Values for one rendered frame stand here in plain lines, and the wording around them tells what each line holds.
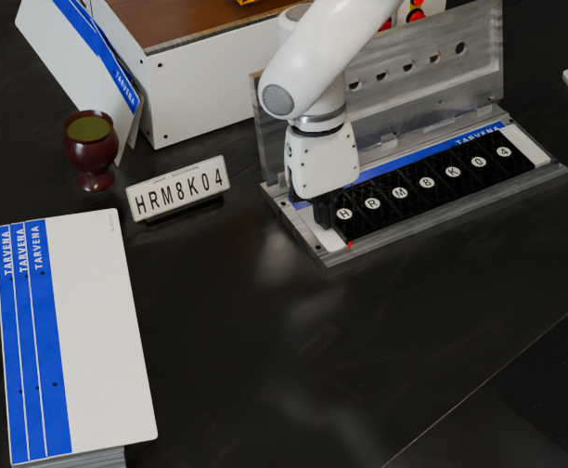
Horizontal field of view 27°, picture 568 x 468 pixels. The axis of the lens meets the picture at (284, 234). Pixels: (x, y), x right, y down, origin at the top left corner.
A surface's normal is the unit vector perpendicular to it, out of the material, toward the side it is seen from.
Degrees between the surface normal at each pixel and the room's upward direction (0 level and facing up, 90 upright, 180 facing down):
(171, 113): 90
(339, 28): 46
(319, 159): 78
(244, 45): 90
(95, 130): 0
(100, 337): 0
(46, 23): 63
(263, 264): 0
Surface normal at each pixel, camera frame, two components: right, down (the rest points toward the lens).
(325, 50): -0.02, 0.22
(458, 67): 0.47, 0.42
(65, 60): -0.76, 0.00
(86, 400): 0.01, -0.71
